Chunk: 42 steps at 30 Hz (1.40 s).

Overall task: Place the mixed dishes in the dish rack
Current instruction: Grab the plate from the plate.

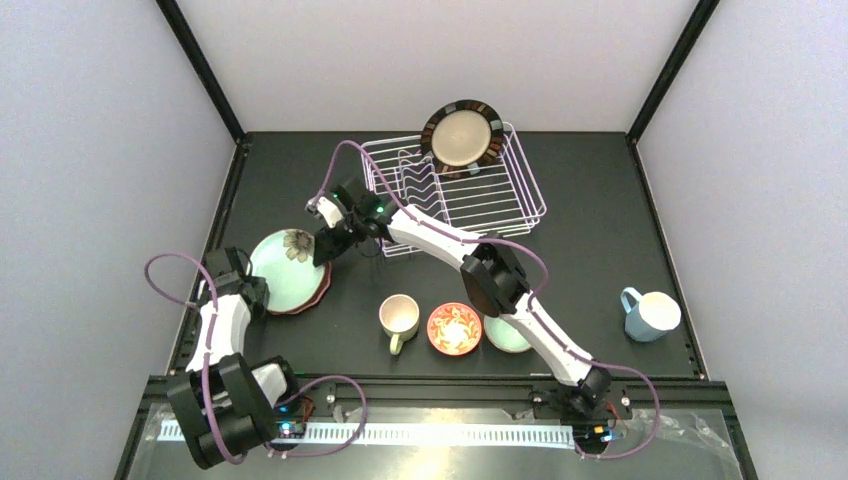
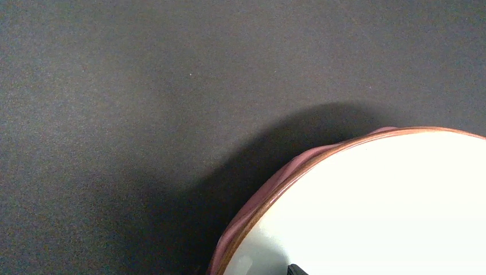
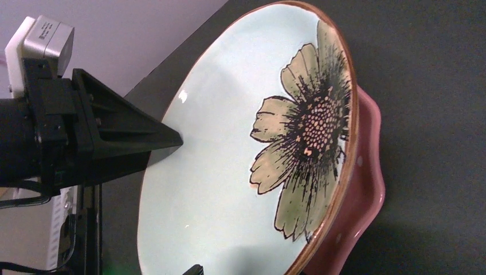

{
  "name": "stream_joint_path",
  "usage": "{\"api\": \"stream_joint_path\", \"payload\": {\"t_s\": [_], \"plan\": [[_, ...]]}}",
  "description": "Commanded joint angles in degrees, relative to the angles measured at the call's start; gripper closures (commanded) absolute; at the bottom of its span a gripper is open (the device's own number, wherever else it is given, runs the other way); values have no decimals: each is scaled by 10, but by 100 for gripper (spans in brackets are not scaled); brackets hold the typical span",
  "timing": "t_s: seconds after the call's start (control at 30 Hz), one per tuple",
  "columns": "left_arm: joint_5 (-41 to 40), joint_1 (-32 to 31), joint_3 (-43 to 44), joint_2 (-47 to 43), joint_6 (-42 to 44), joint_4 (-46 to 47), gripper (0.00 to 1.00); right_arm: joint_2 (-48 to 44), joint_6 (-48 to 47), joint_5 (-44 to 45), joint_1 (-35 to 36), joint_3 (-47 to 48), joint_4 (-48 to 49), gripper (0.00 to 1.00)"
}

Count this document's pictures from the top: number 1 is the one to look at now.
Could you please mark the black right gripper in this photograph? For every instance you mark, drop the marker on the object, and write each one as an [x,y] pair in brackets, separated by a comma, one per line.
[333,240]

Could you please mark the black frame post left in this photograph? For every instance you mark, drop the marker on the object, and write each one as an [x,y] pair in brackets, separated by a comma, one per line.
[184,35]

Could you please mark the white wire dish rack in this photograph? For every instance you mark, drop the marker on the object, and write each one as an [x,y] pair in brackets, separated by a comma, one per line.
[504,197]

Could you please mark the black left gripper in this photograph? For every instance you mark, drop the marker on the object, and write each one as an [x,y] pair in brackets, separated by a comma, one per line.
[250,290]

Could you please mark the green flower plate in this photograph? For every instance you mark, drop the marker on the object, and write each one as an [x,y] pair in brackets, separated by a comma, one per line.
[285,260]

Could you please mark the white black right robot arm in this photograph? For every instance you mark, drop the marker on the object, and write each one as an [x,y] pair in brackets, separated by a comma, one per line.
[495,282]

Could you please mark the black frame post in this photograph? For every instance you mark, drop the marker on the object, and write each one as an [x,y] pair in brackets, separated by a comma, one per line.
[685,43]
[184,35]

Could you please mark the pink dotted plate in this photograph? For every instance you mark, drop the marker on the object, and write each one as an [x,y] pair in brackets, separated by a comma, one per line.
[319,294]

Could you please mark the orange floral small bowl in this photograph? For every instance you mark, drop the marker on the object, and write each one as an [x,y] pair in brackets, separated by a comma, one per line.
[454,329]

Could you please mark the light blue mug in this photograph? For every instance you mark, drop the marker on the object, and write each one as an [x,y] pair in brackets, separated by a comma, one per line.
[650,316]

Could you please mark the black frame post right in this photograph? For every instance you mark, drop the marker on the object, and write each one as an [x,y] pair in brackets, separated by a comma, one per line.
[685,43]

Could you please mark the black striped rim dinner plate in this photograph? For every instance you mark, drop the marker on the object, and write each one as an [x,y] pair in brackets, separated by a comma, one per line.
[462,139]

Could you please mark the cream mug green handle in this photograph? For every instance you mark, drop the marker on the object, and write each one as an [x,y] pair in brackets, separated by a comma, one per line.
[399,316]

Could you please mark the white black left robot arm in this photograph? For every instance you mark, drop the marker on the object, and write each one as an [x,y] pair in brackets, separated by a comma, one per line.
[224,406]

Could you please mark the white led light strip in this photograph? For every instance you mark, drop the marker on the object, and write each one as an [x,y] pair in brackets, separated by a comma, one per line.
[425,434]

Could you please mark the green glazed small bowl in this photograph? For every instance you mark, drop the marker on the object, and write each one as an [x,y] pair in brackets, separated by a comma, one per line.
[504,337]

